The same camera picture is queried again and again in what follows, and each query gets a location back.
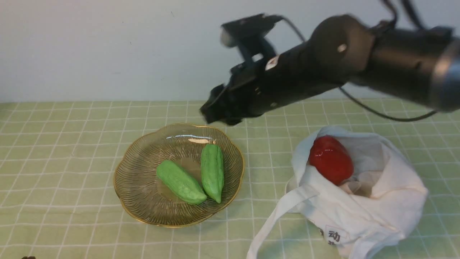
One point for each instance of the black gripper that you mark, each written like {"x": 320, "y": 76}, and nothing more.
{"x": 254, "y": 90}

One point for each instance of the green bitter gourd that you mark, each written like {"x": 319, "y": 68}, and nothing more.
{"x": 183, "y": 185}
{"x": 212, "y": 171}

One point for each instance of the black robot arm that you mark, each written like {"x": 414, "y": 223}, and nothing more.
{"x": 418, "y": 66}

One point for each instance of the white cloth bag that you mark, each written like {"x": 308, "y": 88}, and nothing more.
{"x": 380, "y": 205}

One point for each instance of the gold-rimmed glass plate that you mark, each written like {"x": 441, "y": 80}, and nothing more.
{"x": 148, "y": 200}

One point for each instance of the red bell pepper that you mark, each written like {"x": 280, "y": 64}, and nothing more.
{"x": 331, "y": 159}

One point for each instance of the green checkered tablecloth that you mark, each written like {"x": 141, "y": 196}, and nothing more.
{"x": 58, "y": 158}

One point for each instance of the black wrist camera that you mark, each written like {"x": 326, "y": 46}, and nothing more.
{"x": 248, "y": 35}

